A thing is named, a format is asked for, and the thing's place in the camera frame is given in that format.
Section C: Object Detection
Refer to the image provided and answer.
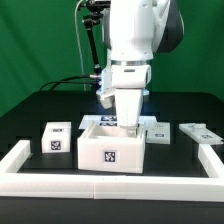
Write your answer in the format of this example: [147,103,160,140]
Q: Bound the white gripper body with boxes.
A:
[112,65,150,128]

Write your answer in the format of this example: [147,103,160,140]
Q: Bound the white cabinet door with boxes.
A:
[179,123,224,145]
[146,122,170,144]

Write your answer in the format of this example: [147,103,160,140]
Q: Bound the white cabinet body box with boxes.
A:
[77,122,145,173]

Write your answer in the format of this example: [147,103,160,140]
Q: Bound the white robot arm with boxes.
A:
[100,0,184,137]

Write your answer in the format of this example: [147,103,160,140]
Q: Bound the white cabinet top block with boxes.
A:
[41,122,71,153]

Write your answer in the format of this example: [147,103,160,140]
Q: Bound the white marker base sheet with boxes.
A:
[79,115,157,130]

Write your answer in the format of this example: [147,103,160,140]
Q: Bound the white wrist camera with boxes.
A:
[99,88,115,109]

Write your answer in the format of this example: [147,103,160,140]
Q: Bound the black cables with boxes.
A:
[39,75,102,92]

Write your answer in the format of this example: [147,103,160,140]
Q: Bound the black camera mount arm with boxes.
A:
[81,0,111,76]

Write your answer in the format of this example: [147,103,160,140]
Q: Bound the grey thin cable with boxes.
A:
[74,0,88,92]

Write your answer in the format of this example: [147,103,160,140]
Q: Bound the white U-shaped obstacle frame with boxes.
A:
[0,140,224,202]

